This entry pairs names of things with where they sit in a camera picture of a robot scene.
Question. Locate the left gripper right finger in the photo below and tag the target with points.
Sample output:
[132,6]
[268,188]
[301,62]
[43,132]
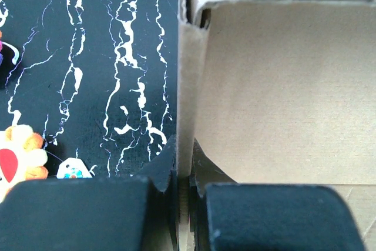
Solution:
[226,215]

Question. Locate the rainbow plush flower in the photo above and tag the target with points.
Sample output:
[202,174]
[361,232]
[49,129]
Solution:
[10,66]

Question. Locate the orange plush flower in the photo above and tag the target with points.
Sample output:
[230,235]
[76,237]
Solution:
[22,157]

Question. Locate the brown cardboard box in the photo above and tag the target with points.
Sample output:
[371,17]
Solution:
[279,92]

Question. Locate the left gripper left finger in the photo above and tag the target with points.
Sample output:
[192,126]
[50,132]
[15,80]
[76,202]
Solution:
[132,213]

